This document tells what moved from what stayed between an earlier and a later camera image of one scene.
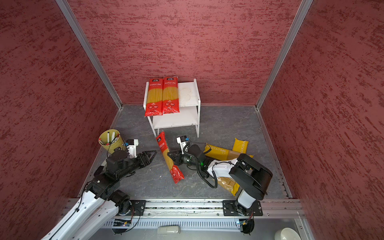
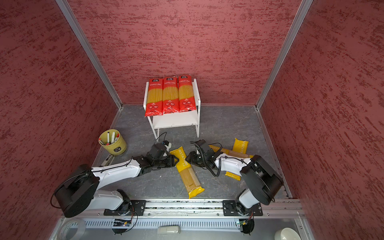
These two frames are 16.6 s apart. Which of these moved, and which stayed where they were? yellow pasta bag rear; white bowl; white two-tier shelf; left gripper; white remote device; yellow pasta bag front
Moved: yellow pasta bag front; left gripper
Stayed: yellow pasta bag rear; white remote device; white two-tier shelf; white bowl
